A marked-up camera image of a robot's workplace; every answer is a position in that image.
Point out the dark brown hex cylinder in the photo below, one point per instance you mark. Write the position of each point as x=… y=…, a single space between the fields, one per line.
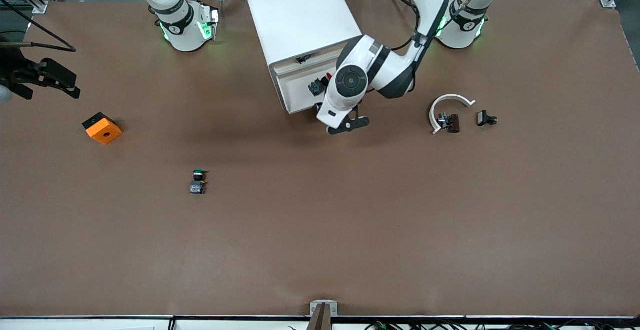
x=454 y=123

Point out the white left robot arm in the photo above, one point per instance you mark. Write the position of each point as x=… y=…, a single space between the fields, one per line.
x=350 y=82

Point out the grey metal bracket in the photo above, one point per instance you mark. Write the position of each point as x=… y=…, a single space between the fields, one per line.
x=315 y=309

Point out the brown table cover sheet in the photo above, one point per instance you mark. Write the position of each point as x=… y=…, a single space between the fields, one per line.
x=320 y=230

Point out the red push button switch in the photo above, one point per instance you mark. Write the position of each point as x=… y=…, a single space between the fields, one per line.
x=316 y=89

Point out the small black part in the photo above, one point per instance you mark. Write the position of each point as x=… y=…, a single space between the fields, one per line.
x=303 y=60

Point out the white plastic drawer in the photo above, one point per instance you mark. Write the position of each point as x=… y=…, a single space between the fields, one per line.
x=300 y=95

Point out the green push button switch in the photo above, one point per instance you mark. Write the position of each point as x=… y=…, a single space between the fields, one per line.
x=197 y=188

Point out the white curved plastic clip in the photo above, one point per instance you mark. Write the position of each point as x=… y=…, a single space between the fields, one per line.
x=452 y=96

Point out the small black clip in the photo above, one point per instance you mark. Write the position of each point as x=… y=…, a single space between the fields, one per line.
x=482 y=118

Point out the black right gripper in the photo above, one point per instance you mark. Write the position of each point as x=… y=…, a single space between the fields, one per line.
x=11 y=68

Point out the orange block with hole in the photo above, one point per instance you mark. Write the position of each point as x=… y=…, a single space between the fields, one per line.
x=106 y=132

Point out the white drawer cabinet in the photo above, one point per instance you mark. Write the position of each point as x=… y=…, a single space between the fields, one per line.
x=295 y=15

